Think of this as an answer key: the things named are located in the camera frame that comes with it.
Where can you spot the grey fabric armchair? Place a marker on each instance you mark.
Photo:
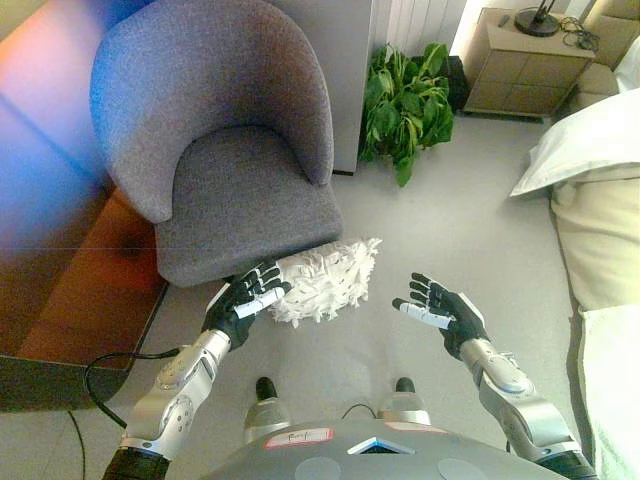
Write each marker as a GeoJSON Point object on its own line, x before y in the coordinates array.
{"type": "Point", "coordinates": [225, 150]}

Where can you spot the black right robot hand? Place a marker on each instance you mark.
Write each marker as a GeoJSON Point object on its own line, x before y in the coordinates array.
{"type": "Point", "coordinates": [457, 320]}

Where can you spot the beige bed mattress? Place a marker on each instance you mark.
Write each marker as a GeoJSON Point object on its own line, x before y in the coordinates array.
{"type": "Point", "coordinates": [605, 240]}

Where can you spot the white duvet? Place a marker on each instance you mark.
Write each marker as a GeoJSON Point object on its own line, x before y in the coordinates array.
{"type": "Point", "coordinates": [615, 390]}

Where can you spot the silver right robot leg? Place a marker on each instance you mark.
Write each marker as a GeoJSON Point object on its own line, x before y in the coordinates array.
{"type": "Point", "coordinates": [405, 405]}

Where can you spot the grey robot torso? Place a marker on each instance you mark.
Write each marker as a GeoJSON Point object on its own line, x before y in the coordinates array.
{"type": "Point", "coordinates": [350, 460]}

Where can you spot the white bed pillow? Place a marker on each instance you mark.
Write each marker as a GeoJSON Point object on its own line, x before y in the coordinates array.
{"type": "Point", "coordinates": [585, 140]}

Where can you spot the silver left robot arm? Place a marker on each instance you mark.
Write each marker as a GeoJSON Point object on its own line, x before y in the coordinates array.
{"type": "Point", "coordinates": [175, 390]}

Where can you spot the beige wooden nightstand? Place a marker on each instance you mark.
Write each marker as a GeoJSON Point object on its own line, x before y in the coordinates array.
{"type": "Point", "coordinates": [525, 70]}

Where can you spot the black round lamp base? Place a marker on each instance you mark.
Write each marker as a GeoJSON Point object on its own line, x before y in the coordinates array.
{"type": "Point", "coordinates": [537, 22]}

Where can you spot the green leafy potted plant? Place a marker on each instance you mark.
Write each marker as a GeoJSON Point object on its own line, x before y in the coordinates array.
{"type": "Point", "coordinates": [405, 110]}

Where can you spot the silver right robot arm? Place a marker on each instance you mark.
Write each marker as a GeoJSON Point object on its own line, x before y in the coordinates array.
{"type": "Point", "coordinates": [520, 400]}

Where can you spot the white pleated curtain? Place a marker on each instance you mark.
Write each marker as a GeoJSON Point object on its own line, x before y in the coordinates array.
{"type": "Point", "coordinates": [415, 22]}

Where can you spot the small grey remote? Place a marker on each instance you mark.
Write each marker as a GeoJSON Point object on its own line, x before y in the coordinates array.
{"type": "Point", "coordinates": [504, 21]}

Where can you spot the silver left robot leg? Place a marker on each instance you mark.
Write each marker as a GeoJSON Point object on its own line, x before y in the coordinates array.
{"type": "Point", "coordinates": [265, 415]}

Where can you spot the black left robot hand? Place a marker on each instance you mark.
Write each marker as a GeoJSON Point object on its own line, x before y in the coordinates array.
{"type": "Point", "coordinates": [235, 310]}

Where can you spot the black plant pot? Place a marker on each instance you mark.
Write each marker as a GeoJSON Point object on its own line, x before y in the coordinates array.
{"type": "Point", "coordinates": [456, 80]}

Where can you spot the silver robot leg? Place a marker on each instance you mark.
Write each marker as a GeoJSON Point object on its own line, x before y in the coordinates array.
{"type": "Point", "coordinates": [405, 405]}
{"type": "Point", "coordinates": [265, 415]}

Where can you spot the white fringed throw pillow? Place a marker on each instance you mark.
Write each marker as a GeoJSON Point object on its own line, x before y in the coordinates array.
{"type": "Point", "coordinates": [325, 285]}

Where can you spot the grey wall partition panel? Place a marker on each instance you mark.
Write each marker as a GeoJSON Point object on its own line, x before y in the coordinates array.
{"type": "Point", "coordinates": [345, 75]}

